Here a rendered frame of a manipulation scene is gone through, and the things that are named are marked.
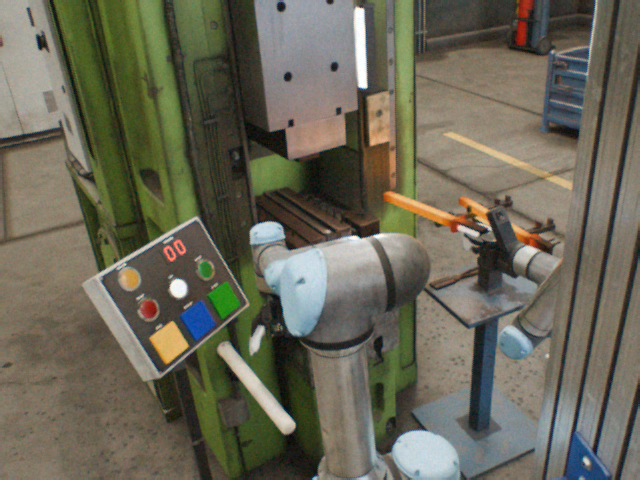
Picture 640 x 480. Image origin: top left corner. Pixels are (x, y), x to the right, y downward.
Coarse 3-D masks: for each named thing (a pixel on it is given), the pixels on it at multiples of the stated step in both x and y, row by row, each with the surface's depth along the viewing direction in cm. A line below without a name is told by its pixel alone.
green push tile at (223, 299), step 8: (216, 288) 158; (224, 288) 159; (208, 296) 155; (216, 296) 157; (224, 296) 158; (232, 296) 160; (216, 304) 156; (224, 304) 158; (232, 304) 160; (224, 312) 157
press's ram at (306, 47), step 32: (256, 0) 149; (288, 0) 154; (320, 0) 158; (352, 0) 164; (256, 32) 153; (288, 32) 157; (320, 32) 162; (352, 32) 167; (256, 64) 159; (288, 64) 161; (320, 64) 166; (352, 64) 171; (256, 96) 165; (288, 96) 164; (320, 96) 170; (352, 96) 176
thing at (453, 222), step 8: (392, 192) 185; (384, 200) 186; (392, 200) 182; (400, 200) 179; (408, 200) 178; (408, 208) 177; (416, 208) 173; (424, 208) 171; (432, 208) 171; (424, 216) 171; (432, 216) 168; (440, 216) 165; (448, 216) 164; (456, 216) 163; (464, 216) 161; (448, 224) 163; (456, 224) 160; (464, 224) 158; (472, 224) 157; (480, 232) 153
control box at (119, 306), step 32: (192, 224) 158; (128, 256) 143; (160, 256) 149; (192, 256) 156; (96, 288) 138; (128, 288) 140; (160, 288) 147; (192, 288) 153; (128, 320) 139; (160, 320) 144; (224, 320) 157; (128, 352) 143
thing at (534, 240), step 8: (464, 200) 210; (472, 208) 206; (480, 208) 204; (480, 216) 203; (512, 224) 192; (520, 232) 187; (520, 240) 187; (528, 240) 183; (536, 240) 180; (544, 240) 180; (536, 248) 182; (544, 248) 179; (552, 248) 177
